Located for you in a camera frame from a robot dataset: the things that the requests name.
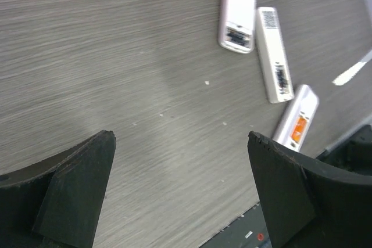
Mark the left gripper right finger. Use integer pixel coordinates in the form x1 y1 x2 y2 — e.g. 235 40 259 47
247 130 372 248

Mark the white remote orange battery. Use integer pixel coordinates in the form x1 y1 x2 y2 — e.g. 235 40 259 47
272 84 319 152

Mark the slim white remote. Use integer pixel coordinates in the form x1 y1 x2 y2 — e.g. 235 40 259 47
255 7 294 103

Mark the slim remote left battery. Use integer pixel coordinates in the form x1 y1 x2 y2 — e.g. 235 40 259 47
276 65 287 94

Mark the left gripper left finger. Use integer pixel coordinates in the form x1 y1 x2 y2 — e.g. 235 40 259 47
1 130 116 247

